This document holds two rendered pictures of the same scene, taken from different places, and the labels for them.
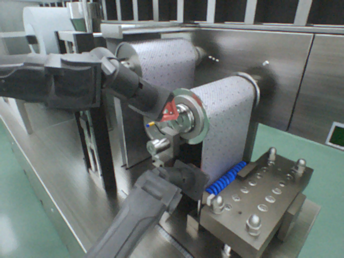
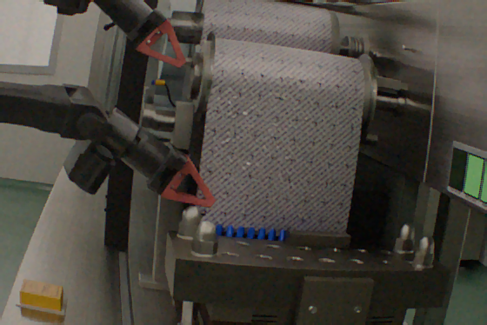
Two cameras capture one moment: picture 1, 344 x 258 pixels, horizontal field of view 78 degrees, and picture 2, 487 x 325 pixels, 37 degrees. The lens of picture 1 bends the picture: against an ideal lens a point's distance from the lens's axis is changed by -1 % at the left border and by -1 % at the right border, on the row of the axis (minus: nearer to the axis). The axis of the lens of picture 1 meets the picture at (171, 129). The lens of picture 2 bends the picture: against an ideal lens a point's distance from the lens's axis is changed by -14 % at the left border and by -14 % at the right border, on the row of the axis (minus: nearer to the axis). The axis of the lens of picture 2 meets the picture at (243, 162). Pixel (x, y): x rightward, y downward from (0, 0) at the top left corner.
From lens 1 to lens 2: 0.97 m
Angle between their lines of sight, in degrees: 39
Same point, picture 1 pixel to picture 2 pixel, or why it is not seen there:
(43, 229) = not seen: outside the picture
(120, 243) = (13, 87)
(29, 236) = not seen: outside the picture
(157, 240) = (107, 287)
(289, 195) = (338, 267)
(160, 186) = (84, 96)
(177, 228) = (150, 295)
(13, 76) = not seen: outside the picture
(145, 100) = (126, 16)
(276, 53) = (419, 31)
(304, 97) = (437, 102)
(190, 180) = (151, 151)
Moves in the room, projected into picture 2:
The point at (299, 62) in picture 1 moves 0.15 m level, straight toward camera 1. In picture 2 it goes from (433, 41) to (356, 22)
